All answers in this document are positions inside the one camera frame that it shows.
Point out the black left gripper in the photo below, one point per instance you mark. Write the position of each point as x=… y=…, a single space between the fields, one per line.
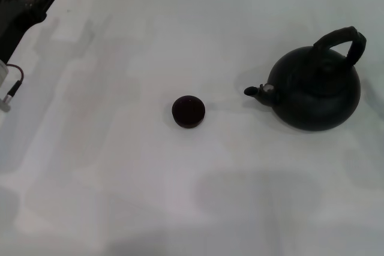
x=15 y=22

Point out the dark round teacup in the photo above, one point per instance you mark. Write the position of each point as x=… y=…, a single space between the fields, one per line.
x=189 y=112

